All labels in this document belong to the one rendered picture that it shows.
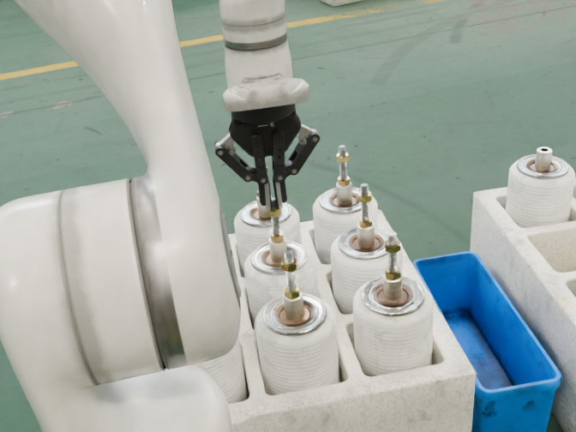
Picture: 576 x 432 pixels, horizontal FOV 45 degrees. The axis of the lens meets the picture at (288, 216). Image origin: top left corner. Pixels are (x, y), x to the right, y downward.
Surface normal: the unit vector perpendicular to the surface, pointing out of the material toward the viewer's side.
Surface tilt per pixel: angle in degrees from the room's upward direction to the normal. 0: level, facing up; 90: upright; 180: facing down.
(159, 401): 24
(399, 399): 90
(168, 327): 84
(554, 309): 90
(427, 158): 0
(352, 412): 90
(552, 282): 0
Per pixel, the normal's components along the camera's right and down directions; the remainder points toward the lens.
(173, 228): 0.16, -0.39
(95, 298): 0.15, 0.03
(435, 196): -0.08, -0.85
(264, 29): 0.37, 0.45
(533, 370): -0.99, 0.12
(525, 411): 0.15, 0.53
